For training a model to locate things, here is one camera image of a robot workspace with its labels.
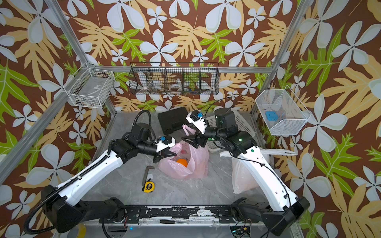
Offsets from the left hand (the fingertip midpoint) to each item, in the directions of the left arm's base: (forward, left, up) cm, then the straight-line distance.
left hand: (176, 151), depth 69 cm
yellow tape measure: (-10, +16, -23) cm, 30 cm away
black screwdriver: (-26, +2, -25) cm, 36 cm away
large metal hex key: (-2, +20, -26) cm, 33 cm away
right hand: (+4, -5, +11) cm, 12 cm away
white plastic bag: (-9, -34, -18) cm, 39 cm away
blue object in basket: (+23, -53, +1) cm, 57 cm away
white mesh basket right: (+24, -60, +1) cm, 65 cm away
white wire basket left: (+38, +54, +8) cm, 66 cm away
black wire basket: (+52, +4, +6) cm, 52 cm away
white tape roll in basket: (+49, +3, +2) cm, 49 cm away
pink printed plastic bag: (-4, -6, -4) cm, 9 cm away
